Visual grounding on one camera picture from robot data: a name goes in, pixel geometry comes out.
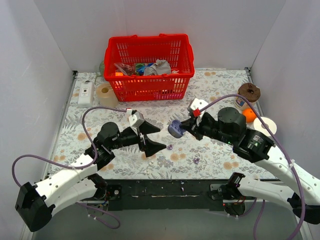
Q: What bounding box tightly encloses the purple earbud charging case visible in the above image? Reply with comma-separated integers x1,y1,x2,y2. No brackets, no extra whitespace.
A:
167,119,186,139

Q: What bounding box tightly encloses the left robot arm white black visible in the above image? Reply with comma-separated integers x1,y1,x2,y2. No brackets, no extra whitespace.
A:
15,121,166,232

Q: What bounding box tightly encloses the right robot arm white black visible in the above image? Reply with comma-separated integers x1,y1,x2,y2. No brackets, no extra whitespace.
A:
181,107,320,225

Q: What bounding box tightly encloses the orange fruit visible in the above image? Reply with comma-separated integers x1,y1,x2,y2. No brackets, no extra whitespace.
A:
242,108,257,123

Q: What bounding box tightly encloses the white toilet paper roll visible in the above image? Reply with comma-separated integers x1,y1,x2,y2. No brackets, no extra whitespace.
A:
252,116,277,137

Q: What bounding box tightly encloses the floral table cloth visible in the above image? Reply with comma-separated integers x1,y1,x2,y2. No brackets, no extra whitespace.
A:
48,69,273,180

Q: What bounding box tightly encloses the beige tape roll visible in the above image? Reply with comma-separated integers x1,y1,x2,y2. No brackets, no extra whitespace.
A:
96,82,119,108

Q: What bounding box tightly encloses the brown lidded jar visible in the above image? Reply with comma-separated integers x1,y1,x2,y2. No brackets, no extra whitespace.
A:
234,82,261,111

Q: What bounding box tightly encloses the red plastic shopping basket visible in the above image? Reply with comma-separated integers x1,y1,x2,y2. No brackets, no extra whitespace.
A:
104,33,195,102

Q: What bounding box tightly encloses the crumpled grey bag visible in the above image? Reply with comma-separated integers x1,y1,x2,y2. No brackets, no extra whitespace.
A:
143,59,172,76

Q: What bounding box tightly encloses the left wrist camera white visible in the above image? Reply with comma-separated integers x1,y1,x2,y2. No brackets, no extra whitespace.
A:
125,108,145,135

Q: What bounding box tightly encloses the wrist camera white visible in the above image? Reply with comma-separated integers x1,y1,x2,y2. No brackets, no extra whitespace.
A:
125,108,145,135
187,98,209,118

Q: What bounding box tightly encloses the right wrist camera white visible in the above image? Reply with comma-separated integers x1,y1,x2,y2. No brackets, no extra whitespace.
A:
187,98,209,118

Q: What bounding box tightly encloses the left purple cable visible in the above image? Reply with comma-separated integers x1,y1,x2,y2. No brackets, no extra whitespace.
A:
11,106,133,230

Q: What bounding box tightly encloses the purple cable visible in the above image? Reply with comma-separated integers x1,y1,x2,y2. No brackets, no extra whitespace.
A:
198,93,307,240
11,106,133,230

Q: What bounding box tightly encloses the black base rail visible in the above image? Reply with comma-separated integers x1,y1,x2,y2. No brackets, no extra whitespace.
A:
84,179,227,211

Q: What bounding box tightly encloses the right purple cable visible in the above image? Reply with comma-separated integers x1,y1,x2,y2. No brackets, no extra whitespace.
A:
198,93,307,240

